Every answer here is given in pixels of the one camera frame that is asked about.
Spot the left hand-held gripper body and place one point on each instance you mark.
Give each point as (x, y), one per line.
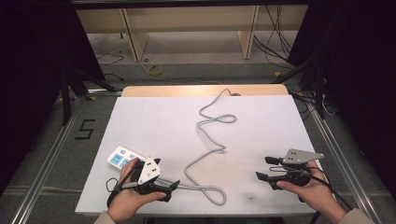
(150, 170)

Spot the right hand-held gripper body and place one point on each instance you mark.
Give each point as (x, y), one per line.
(297, 175)

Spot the person's right hand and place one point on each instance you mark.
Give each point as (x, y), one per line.
(314, 194)

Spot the person's left hand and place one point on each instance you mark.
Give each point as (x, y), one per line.
(126, 200)

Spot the white table cover board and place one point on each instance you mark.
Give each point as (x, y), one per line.
(155, 124)

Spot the wooden table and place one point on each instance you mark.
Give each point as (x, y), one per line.
(174, 90)

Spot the black metal stand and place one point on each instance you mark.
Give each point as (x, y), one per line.
(67, 93)
(316, 84)

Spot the black curtain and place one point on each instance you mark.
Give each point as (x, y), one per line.
(361, 77)
(31, 77)

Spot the light wooden bench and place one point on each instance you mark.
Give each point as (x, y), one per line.
(193, 18)

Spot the aluminium floor rail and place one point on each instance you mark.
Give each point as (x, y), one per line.
(49, 155)
(339, 161)

